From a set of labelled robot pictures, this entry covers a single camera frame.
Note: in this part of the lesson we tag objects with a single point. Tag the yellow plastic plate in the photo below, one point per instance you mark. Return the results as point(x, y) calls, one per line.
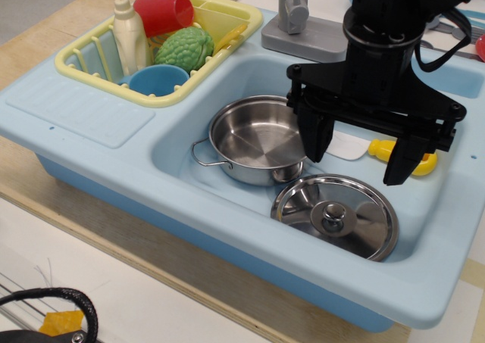
point(230, 36)

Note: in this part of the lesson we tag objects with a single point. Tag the green toy cabbage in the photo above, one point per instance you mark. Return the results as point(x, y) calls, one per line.
point(187, 49)

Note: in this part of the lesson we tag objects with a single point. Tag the stainless steel pot lid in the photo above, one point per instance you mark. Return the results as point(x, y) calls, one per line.
point(341, 211)

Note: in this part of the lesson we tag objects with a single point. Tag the yellow tape piece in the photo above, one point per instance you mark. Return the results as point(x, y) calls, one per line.
point(59, 323)

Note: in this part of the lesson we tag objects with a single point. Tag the grey toy faucet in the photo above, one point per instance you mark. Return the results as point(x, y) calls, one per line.
point(295, 32)

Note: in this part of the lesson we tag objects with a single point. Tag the grey toy spatula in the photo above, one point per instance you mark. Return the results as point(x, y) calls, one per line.
point(477, 30)

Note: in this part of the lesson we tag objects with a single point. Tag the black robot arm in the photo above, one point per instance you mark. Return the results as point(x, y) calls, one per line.
point(386, 23)

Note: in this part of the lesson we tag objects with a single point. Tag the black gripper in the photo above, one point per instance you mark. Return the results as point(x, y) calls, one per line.
point(377, 89)

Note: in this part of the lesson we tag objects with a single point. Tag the red plastic cup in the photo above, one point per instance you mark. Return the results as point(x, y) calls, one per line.
point(164, 16)

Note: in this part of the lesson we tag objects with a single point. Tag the blue toy cutlery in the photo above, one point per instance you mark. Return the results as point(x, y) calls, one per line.
point(473, 14)

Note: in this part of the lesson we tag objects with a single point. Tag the yellow dish drying rack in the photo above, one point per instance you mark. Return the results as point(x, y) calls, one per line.
point(93, 58)

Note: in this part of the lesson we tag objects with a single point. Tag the yellow handled toy knife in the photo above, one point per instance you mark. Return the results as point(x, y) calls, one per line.
point(351, 148)

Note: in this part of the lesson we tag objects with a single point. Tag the light blue toy sink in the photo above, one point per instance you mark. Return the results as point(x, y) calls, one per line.
point(138, 158)

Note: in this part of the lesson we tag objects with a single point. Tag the red plate edge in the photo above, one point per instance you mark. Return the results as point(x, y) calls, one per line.
point(480, 47)

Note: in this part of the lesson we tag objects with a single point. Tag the cream plastic bottle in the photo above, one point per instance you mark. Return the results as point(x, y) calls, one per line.
point(130, 37)

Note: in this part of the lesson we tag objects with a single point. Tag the blue plastic cup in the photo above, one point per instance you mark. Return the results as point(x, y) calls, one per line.
point(158, 80)

